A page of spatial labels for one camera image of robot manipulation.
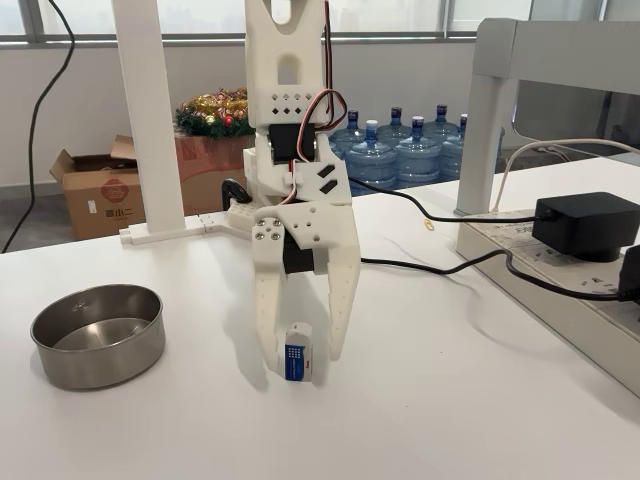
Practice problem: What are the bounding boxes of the small white and blue box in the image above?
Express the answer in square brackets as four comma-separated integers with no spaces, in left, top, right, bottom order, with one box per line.
[282,323,316,384]

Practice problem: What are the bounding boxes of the black adapter cable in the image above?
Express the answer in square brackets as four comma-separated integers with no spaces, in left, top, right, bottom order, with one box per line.
[348,176,544,222]

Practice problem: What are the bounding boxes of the open brown cardboard box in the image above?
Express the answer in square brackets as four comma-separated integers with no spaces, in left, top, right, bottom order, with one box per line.
[48,133,149,241]

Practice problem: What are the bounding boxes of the white power strip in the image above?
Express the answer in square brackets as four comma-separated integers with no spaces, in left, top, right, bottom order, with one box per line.
[457,207,640,401]

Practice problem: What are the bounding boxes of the black plug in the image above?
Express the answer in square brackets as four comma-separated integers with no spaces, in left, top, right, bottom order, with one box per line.
[618,244,640,302]

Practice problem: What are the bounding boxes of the black table clamp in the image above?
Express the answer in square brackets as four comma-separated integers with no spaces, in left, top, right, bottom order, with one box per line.
[221,178,254,211]

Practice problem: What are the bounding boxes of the white cable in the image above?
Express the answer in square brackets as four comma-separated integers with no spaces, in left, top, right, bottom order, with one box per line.
[492,138,640,214]

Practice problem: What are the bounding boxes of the tinsel christmas wreath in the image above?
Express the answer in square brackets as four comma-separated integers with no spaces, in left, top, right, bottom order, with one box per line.
[174,87,254,139]

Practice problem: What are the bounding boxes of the white post with base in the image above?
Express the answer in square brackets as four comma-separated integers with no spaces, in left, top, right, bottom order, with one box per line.
[110,0,231,246]

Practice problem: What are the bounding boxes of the black power cable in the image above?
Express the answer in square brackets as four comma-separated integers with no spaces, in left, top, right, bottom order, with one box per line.
[360,248,631,304]

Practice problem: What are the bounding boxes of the red cardboard box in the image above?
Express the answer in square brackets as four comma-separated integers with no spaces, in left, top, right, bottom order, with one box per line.
[173,133,257,215]

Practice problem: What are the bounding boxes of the round metal bowl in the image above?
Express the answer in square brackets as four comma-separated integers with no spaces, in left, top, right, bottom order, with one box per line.
[29,283,167,391]

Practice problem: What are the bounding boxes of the blue water jug white cap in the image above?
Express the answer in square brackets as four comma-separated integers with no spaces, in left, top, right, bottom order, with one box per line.
[345,118,399,190]

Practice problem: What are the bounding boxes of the red black servo cable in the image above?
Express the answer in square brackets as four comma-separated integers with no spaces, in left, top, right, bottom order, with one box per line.
[279,0,349,205]

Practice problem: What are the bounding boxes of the hanging black cable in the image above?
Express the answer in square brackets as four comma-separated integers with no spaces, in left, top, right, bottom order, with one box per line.
[0,0,77,254]

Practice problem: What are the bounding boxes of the dark partition panel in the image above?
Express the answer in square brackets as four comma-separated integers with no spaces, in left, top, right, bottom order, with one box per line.
[512,79,640,159]

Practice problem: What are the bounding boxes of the black power adapter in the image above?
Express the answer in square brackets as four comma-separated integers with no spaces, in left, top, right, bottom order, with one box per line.
[531,191,635,264]

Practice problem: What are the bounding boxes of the grey desk shelf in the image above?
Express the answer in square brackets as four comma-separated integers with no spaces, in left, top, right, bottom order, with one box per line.
[455,17,640,217]

